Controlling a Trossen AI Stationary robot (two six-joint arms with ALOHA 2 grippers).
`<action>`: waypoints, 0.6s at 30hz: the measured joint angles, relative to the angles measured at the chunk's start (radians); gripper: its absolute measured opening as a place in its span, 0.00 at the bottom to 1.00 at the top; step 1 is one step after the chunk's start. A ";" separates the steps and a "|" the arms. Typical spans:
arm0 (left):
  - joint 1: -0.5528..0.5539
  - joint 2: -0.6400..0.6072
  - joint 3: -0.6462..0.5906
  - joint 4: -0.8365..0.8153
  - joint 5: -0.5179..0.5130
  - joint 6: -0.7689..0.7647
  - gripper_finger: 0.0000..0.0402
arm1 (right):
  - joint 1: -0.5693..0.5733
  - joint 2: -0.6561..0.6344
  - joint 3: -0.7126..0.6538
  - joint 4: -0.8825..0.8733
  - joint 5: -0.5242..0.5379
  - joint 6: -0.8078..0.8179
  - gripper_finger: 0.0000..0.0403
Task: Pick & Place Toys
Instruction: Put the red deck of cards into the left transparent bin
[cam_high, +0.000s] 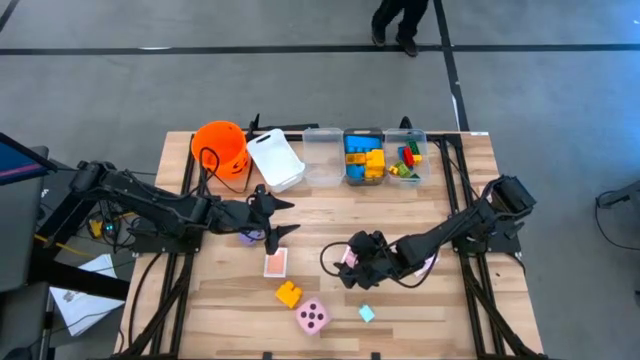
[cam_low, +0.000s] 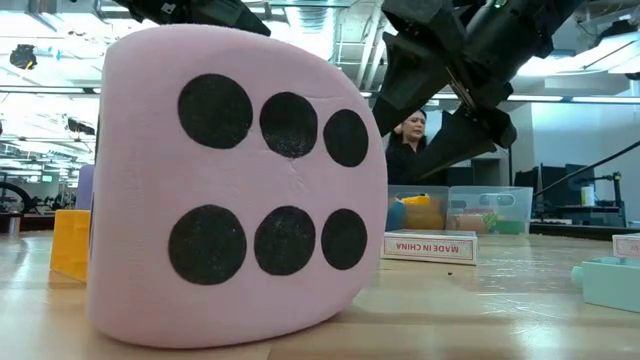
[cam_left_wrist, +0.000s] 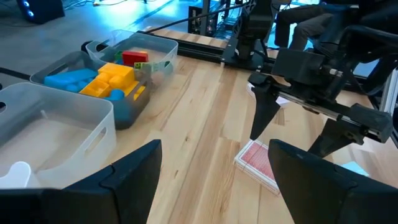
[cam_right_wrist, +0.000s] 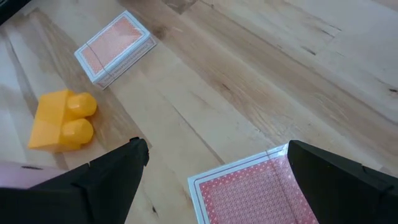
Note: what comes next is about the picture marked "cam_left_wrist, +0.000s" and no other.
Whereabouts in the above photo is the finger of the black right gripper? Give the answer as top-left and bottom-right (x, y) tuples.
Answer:
(307, 118), (364, 159)
(249, 83), (282, 141)

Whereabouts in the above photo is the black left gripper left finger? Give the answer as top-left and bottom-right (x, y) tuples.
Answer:
(0, 139), (162, 224)

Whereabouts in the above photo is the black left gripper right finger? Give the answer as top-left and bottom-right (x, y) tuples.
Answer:
(268, 138), (398, 224)

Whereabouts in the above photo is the orange-yellow cube block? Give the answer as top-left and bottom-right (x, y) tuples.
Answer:
(124, 81), (146, 101)

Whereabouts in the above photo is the large blue toy brick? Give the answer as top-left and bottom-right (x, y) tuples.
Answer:
(43, 68), (99, 93)

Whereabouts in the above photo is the silver aluminium profile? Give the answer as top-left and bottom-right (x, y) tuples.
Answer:
(379, 67), (398, 118)

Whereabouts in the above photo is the red-backed card deck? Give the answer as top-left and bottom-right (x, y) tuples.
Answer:
(233, 139), (280, 196)

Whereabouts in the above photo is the clear plastic bin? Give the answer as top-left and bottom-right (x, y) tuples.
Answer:
(0, 82), (118, 189)
(85, 30), (179, 94)

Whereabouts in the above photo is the dark grey translucent bin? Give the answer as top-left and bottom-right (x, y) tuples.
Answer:
(30, 50), (152, 131)

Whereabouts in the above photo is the person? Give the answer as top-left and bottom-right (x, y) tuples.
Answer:
(275, 0), (398, 52)

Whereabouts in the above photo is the black computer tower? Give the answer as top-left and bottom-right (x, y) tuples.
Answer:
(187, 5), (219, 35)

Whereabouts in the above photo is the white plastic bin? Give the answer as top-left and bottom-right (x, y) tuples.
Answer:
(0, 161), (33, 190)

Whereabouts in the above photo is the black speaker with blue lights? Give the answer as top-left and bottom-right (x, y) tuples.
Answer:
(17, 0), (65, 25)

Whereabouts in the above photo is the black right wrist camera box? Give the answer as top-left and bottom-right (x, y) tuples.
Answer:
(271, 48), (326, 85)

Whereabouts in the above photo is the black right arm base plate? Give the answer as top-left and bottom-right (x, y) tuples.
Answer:
(221, 37), (276, 71)

